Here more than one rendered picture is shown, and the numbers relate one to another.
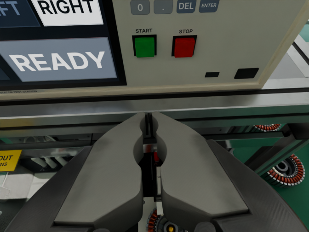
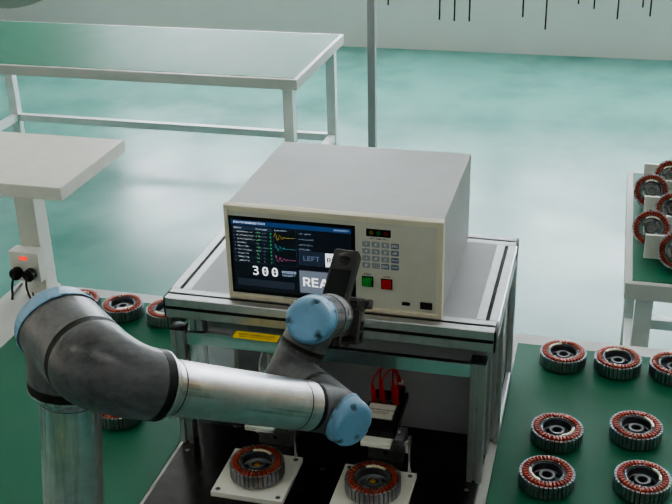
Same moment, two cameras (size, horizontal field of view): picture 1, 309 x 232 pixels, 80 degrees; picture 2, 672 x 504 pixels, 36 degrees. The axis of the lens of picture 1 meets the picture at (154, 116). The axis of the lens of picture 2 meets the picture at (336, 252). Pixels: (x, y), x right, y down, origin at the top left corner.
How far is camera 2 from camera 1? 1.85 m
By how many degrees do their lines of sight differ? 32
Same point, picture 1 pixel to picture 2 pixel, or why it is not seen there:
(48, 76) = (314, 290)
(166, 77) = (379, 301)
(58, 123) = not seen: hidden behind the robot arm
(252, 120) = (434, 340)
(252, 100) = (429, 323)
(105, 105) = not seen: hidden behind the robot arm
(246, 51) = (420, 291)
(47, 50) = (321, 277)
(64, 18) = not seen: hidden behind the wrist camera
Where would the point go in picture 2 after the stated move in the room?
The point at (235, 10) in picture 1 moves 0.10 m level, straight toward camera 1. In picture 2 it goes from (406, 271) to (374, 290)
